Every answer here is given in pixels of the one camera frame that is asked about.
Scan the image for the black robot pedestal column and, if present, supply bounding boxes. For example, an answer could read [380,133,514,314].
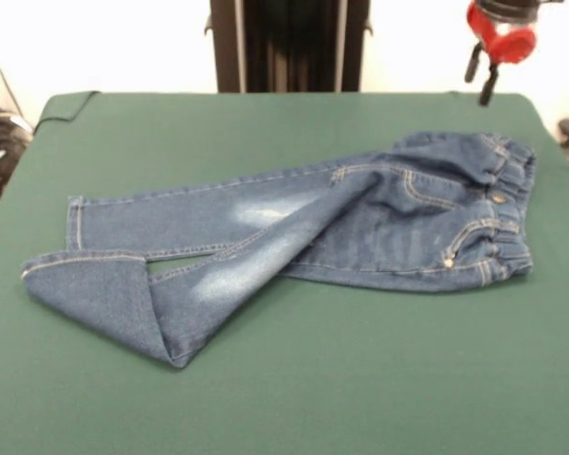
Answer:
[203,0,375,95]

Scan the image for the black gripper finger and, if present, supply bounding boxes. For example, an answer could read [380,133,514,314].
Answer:
[477,61,499,107]
[463,42,484,84]

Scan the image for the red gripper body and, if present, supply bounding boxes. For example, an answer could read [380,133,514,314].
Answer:
[465,2,538,65]

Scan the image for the blue denim jeans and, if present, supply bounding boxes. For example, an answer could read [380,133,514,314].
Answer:
[21,131,538,370]

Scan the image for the dark green table cloth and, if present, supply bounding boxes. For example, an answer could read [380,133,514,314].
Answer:
[0,90,569,455]

